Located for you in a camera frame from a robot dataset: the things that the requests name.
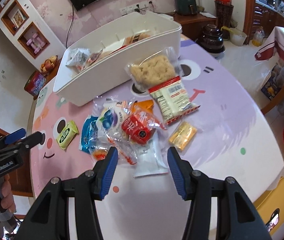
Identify orange fried snack clear packet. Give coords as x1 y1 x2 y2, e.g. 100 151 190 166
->
89 143 138 165

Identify green small snack packet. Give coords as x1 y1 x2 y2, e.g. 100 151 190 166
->
56 120 79 151

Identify orange white wafer packet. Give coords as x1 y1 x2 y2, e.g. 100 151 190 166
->
131 99 170 178

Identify blue snack packet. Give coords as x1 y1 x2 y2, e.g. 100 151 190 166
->
79 115 98 154

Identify yellow small snack packet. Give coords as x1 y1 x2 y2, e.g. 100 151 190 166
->
168 121 197 152

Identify red square snack packet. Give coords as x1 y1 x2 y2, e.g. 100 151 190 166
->
121 106 167 145

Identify blueberry cake packet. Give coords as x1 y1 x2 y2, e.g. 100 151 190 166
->
93 99 133 139

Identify red white biscuit packet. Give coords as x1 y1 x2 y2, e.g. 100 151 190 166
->
148 76 200 125

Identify large rice cake pack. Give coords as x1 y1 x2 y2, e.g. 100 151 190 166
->
125 47 184 92

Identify dark red snack packet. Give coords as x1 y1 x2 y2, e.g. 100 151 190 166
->
76 50 103 72

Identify orange cookies clear tray pack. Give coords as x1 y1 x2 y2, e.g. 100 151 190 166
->
122 31 153 46

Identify silver white snack bag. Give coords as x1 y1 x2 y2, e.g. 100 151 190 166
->
66 48 91 69

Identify person left hand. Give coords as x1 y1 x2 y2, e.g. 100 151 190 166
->
1 174 16 213

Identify red round tin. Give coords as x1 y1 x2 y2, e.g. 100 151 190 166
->
24 70 46 97

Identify fruit basket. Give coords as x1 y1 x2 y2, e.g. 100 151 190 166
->
40 55 58 76

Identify white plastic storage bin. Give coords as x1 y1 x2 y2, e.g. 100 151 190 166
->
53 11 180 106

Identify pink dumbbells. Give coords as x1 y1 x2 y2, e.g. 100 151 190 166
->
26 32 46 55

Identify yellow plastic stool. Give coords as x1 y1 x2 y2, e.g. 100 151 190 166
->
254 177 284 236

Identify framed picture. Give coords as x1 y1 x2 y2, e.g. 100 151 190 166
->
8 8 25 28

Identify blue yellow box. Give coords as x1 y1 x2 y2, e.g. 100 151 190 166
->
261 63 284 100

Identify white plastic bucket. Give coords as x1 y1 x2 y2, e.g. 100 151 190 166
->
222 25 248 47

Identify wooden tv cabinet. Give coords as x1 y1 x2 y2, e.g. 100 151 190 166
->
146 11 217 41

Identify yellow liquid bottle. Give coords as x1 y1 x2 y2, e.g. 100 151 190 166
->
252 27 265 47

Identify tall dark woven basket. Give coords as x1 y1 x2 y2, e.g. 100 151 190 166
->
214 0 233 38

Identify dark green air fryer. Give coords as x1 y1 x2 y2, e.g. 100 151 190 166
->
174 0 197 16

